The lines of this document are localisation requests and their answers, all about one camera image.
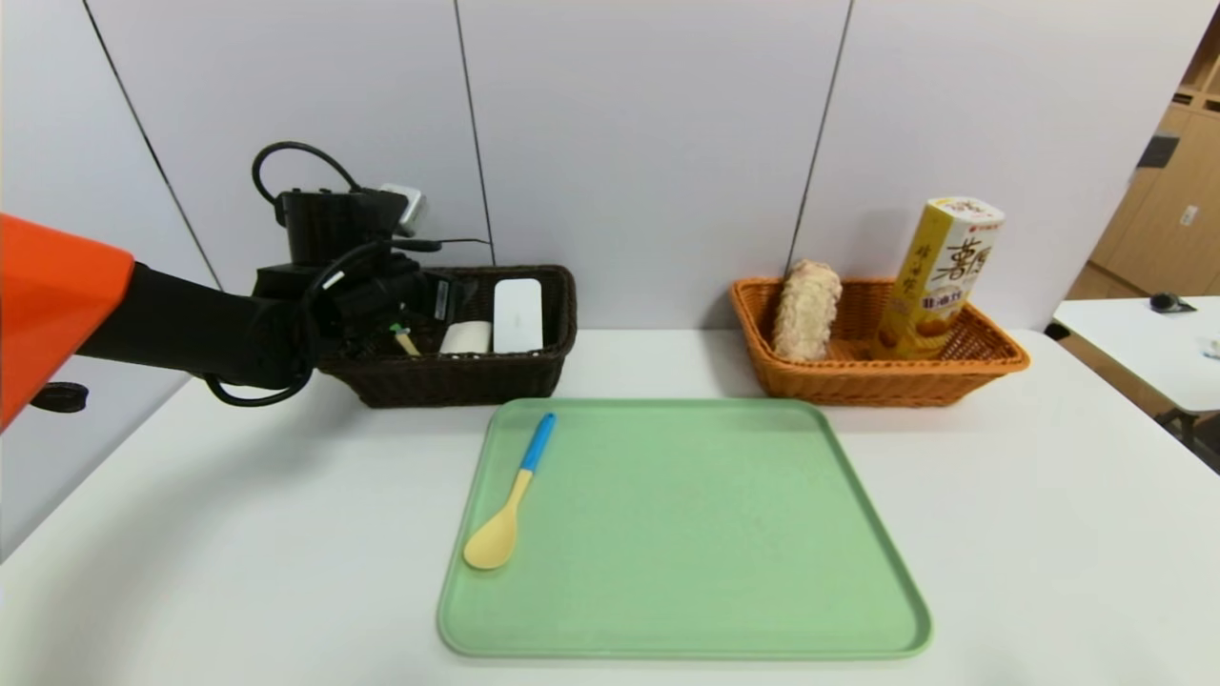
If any white whiteboard eraser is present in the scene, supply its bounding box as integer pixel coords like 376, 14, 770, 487
492, 278, 545, 355

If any small white rectangular block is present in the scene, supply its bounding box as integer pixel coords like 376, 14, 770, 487
438, 321, 495, 356

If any striped brown bread loaf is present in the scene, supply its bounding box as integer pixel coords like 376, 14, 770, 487
772, 259, 844, 363

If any blue-handled yellow spoon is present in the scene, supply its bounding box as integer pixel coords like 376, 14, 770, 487
463, 413, 559, 571

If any yellow hexagonal snack box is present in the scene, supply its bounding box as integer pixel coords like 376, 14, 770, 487
877, 197, 1007, 361

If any dark brown wicker basket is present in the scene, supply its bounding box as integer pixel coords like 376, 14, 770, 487
315, 265, 580, 410

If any orange wicker basket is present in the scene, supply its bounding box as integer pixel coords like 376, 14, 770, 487
730, 277, 1032, 408

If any light green plastic tray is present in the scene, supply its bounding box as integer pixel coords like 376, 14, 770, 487
437, 397, 933, 660

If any white side table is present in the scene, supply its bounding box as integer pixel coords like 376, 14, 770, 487
1053, 295, 1220, 474

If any light wooden cabinet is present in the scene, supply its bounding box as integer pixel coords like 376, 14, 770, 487
1066, 10, 1220, 298

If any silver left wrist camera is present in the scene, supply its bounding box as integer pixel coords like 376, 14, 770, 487
379, 183, 428, 238

